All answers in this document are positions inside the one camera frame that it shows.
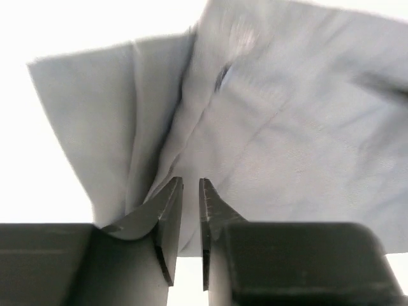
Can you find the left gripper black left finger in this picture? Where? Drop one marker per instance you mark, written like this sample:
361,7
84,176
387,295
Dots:
130,262

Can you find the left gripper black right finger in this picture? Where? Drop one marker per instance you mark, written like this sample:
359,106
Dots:
290,263

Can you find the grey pleated skirt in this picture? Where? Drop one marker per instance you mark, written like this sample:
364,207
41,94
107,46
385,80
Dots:
295,112

